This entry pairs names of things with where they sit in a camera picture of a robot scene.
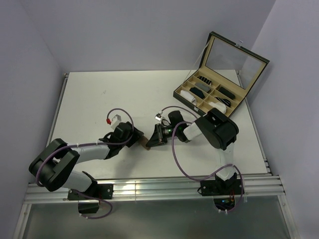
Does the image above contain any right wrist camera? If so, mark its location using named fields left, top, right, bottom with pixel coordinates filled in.
left=155, top=111, right=165, bottom=123

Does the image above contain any black white striped rolled sock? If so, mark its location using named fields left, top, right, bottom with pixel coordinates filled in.
left=197, top=76, right=212, bottom=86

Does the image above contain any dark striped rolled sock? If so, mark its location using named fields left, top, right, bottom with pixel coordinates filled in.
left=215, top=97, right=231, bottom=108

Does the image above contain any black compartment storage box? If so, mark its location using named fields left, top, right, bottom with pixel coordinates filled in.
left=173, top=31, right=270, bottom=117

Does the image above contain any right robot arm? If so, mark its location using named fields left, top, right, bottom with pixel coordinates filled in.
left=146, top=108, right=239, bottom=194

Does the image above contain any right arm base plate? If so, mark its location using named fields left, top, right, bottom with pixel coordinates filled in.
left=197, top=179, right=243, bottom=196

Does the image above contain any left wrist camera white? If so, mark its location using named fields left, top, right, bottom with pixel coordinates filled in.
left=106, top=115, right=122, bottom=130

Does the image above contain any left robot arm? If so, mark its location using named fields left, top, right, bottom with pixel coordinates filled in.
left=28, top=122, right=147, bottom=199

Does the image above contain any aluminium frame rail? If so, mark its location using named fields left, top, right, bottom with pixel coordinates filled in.
left=23, top=175, right=286, bottom=204

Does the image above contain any white rolled sock in box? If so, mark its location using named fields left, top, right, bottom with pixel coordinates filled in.
left=208, top=102, right=227, bottom=114

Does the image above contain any grey rolled sock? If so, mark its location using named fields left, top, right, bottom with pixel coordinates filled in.
left=195, top=83, right=210, bottom=93

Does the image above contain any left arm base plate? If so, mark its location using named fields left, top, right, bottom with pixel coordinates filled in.
left=67, top=184, right=114, bottom=201

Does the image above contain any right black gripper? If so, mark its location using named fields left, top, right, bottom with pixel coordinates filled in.
left=148, top=123, right=179, bottom=147

